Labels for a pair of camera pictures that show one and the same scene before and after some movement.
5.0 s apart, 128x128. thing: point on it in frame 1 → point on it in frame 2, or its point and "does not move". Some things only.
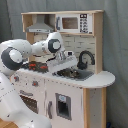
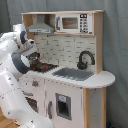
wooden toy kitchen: [76, 96] does not move
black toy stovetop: [35, 66] does not move
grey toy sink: [84, 75] does not move
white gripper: [62, 60] → [29, 47]
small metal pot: [68, 72] → [34, 58]
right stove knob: [35, 83] does not move
